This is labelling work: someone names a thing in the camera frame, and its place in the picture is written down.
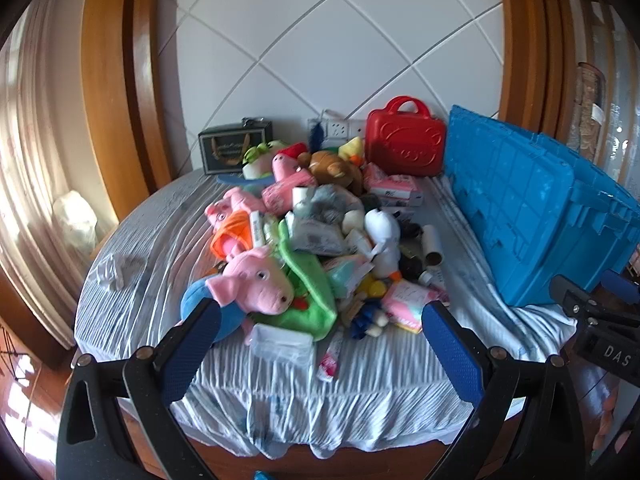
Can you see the brown bear plush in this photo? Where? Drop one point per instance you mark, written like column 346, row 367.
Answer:
column 330, row 167

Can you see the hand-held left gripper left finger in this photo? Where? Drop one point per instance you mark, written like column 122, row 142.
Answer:
column 192, row 355

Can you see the white plastic bag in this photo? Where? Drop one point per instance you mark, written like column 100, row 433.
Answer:
column 75, row 220

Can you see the clear plastic box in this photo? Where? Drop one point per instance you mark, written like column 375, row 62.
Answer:
column 280, row 345

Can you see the pig plush red hat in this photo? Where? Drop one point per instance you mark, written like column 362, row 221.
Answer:
column 285, row 165

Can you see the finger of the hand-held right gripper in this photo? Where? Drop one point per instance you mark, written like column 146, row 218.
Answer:
column 575, row 297
column 622, row 287

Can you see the black gift bag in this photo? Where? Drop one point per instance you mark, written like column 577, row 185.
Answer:
column 225, row 150

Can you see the pink floral tissue pack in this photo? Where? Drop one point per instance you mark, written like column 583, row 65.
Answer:
column 282, row 195

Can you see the green frog plush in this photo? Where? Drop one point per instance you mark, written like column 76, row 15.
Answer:
column 257, row 160

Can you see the pink white tube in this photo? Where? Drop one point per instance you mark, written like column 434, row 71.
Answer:
column 330, row 360

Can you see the blue plastic paddle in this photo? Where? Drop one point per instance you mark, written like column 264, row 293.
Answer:
column 235, row 179

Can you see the mint green pink packet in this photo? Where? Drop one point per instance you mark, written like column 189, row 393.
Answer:
column 345, row 275

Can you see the red toy suitcase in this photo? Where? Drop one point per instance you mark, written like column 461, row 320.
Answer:
column 405, row 145

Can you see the beige sheer curtain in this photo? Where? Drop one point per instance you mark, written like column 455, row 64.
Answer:
column 30, row 135

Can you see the yellow duck plush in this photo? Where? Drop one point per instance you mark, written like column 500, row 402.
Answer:
column 351, row 149

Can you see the dark wooden cabinet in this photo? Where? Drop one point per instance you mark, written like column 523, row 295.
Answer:
column 30, row 305

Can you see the green plush toy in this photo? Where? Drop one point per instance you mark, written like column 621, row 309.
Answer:
column 305, row 285

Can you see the white wall socket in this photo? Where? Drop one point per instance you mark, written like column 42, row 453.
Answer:
column 357, row 130
column 337, row 130

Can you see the white duck plush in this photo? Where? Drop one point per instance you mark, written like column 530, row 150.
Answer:
column 382, row 235

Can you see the white lint roller refill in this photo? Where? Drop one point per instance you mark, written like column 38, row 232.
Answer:
column 432, row 245

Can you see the blue white small doll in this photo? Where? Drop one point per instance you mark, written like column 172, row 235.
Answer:
column 367, row 320

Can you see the curved wooden wall frame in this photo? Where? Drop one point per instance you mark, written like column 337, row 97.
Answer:
column 115, row 85
column 535, row 50

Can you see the grey plush toy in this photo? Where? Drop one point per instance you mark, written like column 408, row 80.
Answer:
column 320, row 220

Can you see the pink white tissue box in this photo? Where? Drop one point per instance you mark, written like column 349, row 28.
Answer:
column 400, row 190

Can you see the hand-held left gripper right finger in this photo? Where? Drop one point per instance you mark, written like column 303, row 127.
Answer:
column 450, row 355

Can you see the pig plush orange dress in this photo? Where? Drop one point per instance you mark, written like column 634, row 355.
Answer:
column 232, row 232

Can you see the pig plush blue shirt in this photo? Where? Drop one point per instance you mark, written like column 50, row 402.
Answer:
column 255, row 280

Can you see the yellow plastic toy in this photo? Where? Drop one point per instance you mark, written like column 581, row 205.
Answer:
column 376, row 290

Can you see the small black metal gadget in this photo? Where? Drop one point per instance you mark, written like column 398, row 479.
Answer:
column 252, row 120

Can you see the blue feather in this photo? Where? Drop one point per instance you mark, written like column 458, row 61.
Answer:
column 316, row 137

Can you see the white small carton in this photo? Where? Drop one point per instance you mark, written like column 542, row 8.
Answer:
column 256, row 230

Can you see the blue plastic crate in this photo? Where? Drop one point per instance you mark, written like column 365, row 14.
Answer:
column 520, row 200

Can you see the crumpled white glove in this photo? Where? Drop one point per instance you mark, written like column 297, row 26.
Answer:
column 112, row 270

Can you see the brown patterned wall hanging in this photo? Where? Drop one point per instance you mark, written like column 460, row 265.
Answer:
column 590, row 110

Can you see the light blue striped tablecloth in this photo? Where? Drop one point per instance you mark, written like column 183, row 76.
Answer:
column 150, row 220

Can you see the pink yellow packet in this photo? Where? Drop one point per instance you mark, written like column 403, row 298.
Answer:
column 407, row 305

